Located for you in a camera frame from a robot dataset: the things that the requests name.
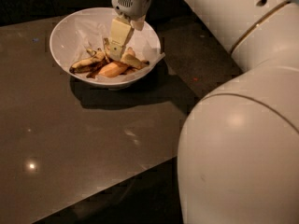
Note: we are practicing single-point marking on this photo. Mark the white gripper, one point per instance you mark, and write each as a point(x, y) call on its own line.
point(133, 2)

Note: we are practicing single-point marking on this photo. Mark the spotted banana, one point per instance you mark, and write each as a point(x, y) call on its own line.
point(127, 57)
point(96, 59)

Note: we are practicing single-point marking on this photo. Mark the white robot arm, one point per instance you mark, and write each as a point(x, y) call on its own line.
point(238, 152)

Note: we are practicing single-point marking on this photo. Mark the white bowl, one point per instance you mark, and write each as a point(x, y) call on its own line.
point(65, 44)

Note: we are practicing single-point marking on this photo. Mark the white paper liner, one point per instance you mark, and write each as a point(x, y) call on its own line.
point(145, 45)

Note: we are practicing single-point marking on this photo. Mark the orange sweet potato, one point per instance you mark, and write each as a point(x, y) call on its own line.
point(116, 68)

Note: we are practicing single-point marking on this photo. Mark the dark lower cabinets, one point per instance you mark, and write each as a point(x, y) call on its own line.
point(17, 11)

